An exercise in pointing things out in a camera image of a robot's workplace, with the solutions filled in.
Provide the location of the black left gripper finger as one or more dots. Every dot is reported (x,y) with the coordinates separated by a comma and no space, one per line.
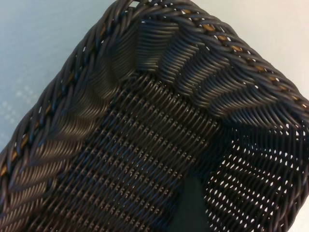
(192,205)

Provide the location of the dark brown wicker basket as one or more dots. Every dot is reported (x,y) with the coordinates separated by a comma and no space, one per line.
(144,145)

